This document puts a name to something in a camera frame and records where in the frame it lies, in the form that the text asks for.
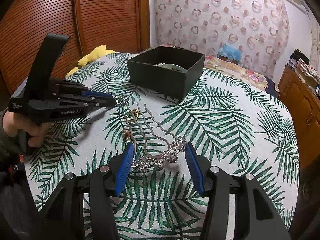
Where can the leaf print tablecloth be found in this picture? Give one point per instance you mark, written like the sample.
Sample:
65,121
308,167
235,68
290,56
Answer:
225,142

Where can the person's left forearm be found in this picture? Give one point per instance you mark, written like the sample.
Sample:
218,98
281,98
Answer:
10,150

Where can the black box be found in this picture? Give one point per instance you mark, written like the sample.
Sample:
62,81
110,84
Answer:
170,82

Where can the small silver pendant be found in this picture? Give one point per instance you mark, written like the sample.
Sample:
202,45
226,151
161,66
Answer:
123,101

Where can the person's left hand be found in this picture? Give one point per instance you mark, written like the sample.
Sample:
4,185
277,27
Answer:
27,130

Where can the floral bed blanket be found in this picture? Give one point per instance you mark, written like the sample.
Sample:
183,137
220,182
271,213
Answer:
240,70

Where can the blue plastic bag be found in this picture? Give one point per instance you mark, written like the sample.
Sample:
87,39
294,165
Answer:
230,52

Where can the white wrapped pipe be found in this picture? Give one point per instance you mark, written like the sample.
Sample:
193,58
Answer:
315,42

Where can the dark blue bedsheet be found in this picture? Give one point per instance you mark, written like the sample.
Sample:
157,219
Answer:
271,85

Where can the yellow plush toy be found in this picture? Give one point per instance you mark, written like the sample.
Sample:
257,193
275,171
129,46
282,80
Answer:
92,56

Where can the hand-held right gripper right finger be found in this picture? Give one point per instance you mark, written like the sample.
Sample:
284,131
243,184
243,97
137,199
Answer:
193,170

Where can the silver ornate hair comb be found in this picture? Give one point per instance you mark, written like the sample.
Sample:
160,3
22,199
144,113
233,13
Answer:
172,152

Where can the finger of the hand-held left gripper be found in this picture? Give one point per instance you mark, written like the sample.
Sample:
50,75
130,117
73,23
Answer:
105,102
96,94

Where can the rose gold earring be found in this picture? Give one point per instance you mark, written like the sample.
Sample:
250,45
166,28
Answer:
127,133

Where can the pile of folded clothes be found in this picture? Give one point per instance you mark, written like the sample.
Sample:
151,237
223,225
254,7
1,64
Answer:
303,65

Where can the brown slatted wooden wardrobe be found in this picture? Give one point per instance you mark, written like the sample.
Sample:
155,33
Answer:
75,17

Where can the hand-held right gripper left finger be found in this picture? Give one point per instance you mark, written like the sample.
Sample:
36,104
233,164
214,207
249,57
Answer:
124,170

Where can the wooden side cabinet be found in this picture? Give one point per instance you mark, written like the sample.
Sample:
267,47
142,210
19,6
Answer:
297,97

